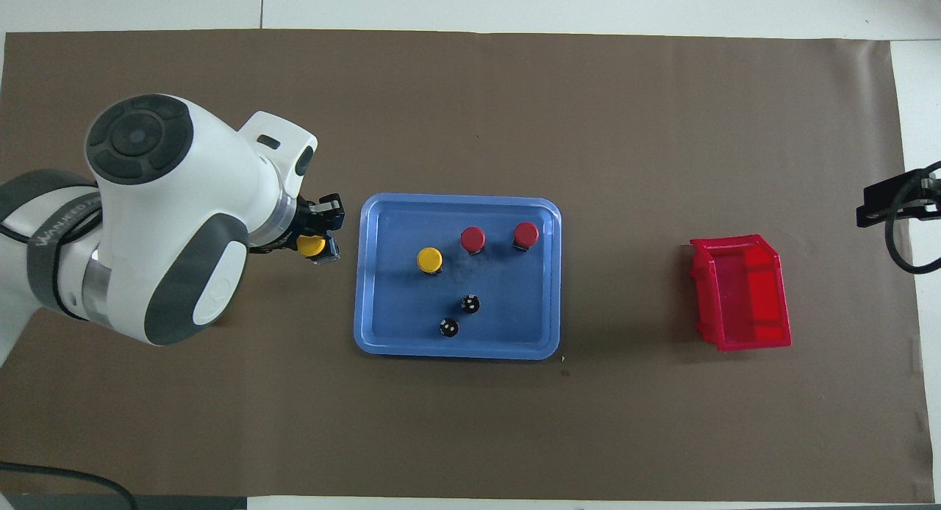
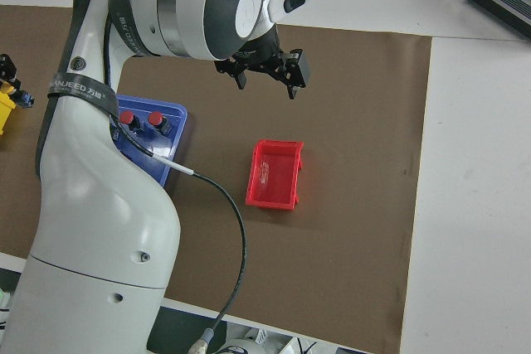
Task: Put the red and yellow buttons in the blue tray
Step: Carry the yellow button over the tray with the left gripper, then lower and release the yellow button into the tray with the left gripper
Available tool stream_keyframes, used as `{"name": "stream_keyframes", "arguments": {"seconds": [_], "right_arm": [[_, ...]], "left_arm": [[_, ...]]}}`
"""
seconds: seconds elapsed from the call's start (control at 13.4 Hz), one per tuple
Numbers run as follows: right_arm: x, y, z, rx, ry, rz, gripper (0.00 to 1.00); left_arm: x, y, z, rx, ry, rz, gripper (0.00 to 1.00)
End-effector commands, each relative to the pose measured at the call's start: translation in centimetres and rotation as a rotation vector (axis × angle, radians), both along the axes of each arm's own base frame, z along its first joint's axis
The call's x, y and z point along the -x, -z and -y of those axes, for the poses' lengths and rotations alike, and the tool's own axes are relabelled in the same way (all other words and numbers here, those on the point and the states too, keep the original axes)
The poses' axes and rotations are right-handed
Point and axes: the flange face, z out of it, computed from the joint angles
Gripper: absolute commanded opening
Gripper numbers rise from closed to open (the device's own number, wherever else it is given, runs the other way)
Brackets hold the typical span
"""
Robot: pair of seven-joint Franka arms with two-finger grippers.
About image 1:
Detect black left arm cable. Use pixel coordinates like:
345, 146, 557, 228
0, 461, 139, 510

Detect brown paper table mat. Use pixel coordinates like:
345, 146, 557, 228
0, 29, 934, 503

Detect blue plastic tray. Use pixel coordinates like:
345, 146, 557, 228
354, 193, 562, 361

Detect red plastic parts bin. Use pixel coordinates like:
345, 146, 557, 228
689, 234, 793, 353

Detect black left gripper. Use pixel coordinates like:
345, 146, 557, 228
250, 193, 346, 255

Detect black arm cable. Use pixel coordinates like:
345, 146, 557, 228
0, 461, 139, 510
884, 190, 941, 276

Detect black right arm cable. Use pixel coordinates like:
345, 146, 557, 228
884, 190, 941, 276

